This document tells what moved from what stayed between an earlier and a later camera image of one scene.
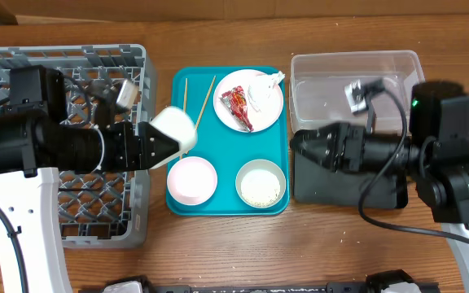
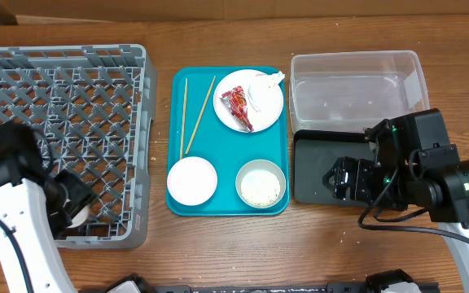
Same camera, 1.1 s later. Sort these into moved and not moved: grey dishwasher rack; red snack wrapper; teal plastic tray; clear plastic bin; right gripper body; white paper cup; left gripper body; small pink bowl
Moved: right gripper body; left gripper body; white paper cup
Not moved: small pink bowl; red snack wrapper; teal plastic tray; clear plastic bin; grey dishwasher rack
